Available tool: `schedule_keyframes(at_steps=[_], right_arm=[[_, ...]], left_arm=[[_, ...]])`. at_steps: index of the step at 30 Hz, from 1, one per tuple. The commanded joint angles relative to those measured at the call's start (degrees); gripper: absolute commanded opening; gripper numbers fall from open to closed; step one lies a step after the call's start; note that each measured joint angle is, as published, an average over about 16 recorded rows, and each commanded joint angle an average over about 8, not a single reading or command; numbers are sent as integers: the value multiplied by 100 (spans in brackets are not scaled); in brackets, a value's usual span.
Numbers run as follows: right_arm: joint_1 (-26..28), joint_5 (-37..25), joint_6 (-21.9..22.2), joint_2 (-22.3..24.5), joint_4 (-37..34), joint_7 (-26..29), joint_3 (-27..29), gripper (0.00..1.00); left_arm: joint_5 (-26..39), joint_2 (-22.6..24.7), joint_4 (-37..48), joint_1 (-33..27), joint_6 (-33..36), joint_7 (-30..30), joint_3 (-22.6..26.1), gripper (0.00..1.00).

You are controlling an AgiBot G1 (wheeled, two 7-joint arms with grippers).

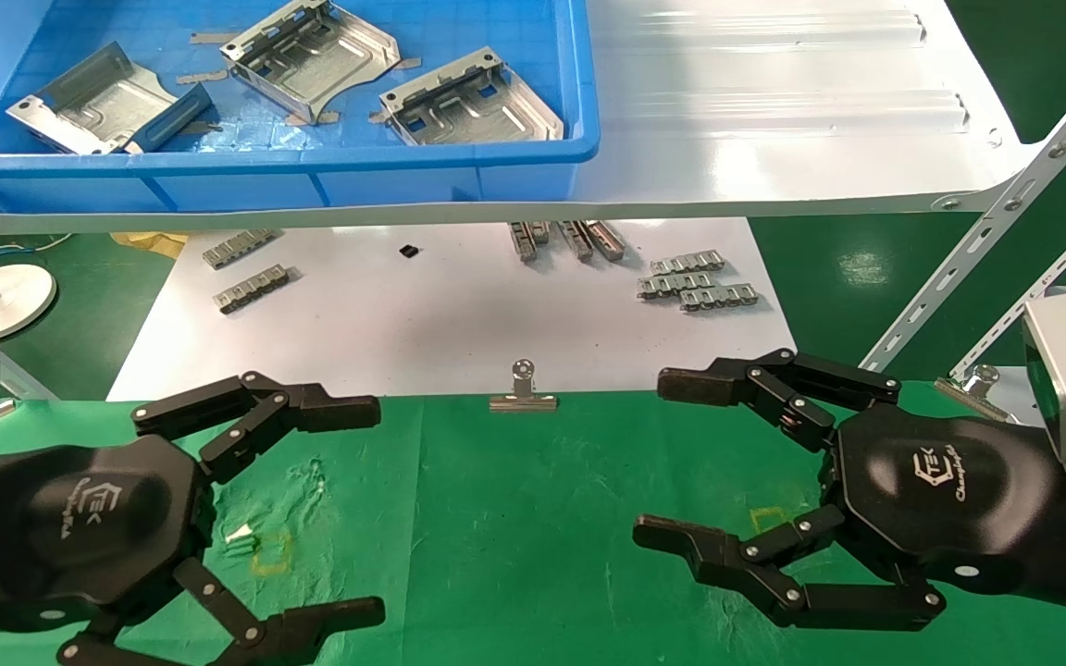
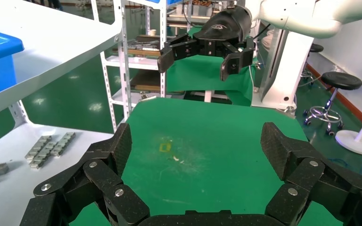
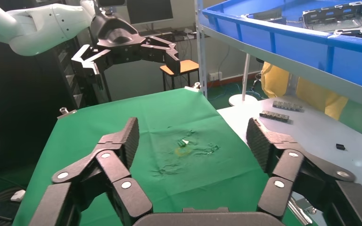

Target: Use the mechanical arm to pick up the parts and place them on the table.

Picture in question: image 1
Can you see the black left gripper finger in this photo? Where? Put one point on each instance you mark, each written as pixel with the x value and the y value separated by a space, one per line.
pixel 311 409
pixel 292 634

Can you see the white slotted angle bar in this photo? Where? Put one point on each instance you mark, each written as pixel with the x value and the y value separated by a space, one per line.
pixel 986 222
pixel 1042 282

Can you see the silver binder clip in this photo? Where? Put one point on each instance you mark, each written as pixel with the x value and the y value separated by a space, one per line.
pixel 524 400
pixel 973 388

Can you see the yellow crumpled bag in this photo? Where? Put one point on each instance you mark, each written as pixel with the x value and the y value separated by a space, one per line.
pixel 152 243

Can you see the white board sheet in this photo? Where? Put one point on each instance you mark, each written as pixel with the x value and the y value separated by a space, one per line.
pixel 450 314

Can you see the small white scrap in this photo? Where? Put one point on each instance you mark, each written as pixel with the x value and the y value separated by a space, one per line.
pixel 241 536

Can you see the grey tape strip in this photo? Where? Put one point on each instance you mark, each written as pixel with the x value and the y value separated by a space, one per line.
pixel 211 39
pixel 377 117
pixel 204 127
pixel 200 78
pixel 409 64
pixel 311 118

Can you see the blue plastic bin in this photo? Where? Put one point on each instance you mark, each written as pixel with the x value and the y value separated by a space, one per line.
pixel 265 176

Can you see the bent sheet metal part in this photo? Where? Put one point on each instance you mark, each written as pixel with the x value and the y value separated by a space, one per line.
pixel 98 102
pixel 311 55
pixel 477 106

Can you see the white metal shelf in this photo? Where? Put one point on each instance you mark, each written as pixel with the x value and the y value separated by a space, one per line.
pixel 774 139

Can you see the green table cloth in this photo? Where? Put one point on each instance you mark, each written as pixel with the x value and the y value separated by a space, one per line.
pixel 542 536

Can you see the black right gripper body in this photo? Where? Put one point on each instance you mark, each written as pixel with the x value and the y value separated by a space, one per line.
pixel 940 490

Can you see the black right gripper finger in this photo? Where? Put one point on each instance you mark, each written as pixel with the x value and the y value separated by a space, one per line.
pixel 755 564
pixel 774 384

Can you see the small black chip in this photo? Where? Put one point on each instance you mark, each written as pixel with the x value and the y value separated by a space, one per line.
pixel 410 251

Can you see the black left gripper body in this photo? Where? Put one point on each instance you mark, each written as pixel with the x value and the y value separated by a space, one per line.
pixel 80 527

